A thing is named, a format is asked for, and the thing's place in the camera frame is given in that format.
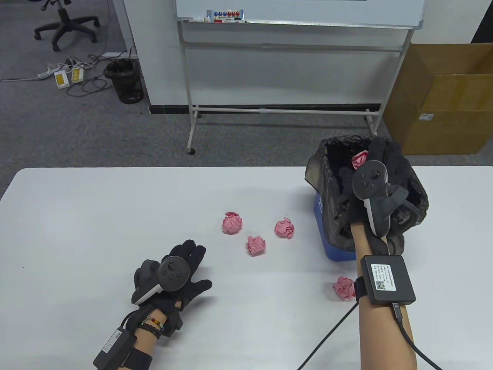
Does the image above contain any person's left forearm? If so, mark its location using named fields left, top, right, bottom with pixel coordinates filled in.
left=133, top=318, right=168, bottom=359

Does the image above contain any pink paper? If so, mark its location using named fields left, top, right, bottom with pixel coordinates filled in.
left=222, top=211, right=243, bottom=235
left=275, top=217, right=295, bottom=239
left=351, top=150, right=369, bottom=171
left=333, top=275, right=357, bottom=301
left=246, top=235, right=266, bottom=256

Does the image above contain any blue bin with black bag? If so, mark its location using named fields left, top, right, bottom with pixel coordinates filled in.
left=304, top=136, right=430, bottom=257

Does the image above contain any person's right hand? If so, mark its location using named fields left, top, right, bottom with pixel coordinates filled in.
left=349, top=138, right=389, bottom=226

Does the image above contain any black office chair base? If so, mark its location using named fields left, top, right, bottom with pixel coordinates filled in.
left=34, top=0, right=101, bottom=52

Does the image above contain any black bead bracelet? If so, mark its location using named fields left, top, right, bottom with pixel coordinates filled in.
left=136, top=322, right=161, bottom=340

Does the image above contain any pack of round magnets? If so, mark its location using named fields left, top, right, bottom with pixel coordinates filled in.
left=206, top=9, right=245, bottom=20

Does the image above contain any white power strip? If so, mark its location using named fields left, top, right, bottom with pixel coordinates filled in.
left=37, top=64, right=60, bottom=80

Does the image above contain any blue recycling bin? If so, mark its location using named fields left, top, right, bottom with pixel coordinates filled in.
left=314, top=192, right=358, bottom=263

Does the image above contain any black mesh wastebasket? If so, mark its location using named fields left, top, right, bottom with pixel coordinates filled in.
left=103, top=58, right=145, bottom=104

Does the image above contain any grey handheld controller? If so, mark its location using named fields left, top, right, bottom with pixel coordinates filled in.
left=132, top=256, right=192, bottom=305
left=352, top=160, right=420, bottom=238

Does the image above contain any whiteboard on metal stand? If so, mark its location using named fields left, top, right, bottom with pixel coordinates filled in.
left=174, top=0, right=429, bottom=155

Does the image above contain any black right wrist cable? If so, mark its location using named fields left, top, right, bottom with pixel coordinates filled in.
left=296, top=303, right=445, bottom=370

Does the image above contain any left grey handheld controller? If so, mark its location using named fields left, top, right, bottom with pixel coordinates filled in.
left=132, top=256, right=192, bottom=305

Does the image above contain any black left wrist strap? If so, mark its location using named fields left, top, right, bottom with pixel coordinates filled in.
left=123, top=347, right=153, bottom=370

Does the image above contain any black wrist sensor box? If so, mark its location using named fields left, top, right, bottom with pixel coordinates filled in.
left=360, top=254, right=417, bottom=307
left=93, top=328, right=138, bottom=370

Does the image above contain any right grey handheld controller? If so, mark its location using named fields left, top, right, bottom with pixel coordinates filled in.
left=352, top=160, right=420, bottom=238

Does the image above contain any black left wrist sensor box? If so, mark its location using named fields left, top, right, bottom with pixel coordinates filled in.
left=93, top=328, right=138, bottom=370

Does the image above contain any person's left hand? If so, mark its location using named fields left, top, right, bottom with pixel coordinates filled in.
left=141, top=240, right=213, bottom=336

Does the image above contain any colourful bead bracelet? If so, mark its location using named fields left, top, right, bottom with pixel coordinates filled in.
left=142, top=316, right=165, bottom=332

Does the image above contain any black right wrist sensor box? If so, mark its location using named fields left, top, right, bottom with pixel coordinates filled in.
left=360, top=254, right=417, bottom=307

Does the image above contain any brown cardboard box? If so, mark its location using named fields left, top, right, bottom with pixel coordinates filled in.
left=383, top=42, right=493, bottom=155

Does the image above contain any person's right forearm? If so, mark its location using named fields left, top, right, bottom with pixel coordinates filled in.
left=350, top=222, right=419, bottom=370

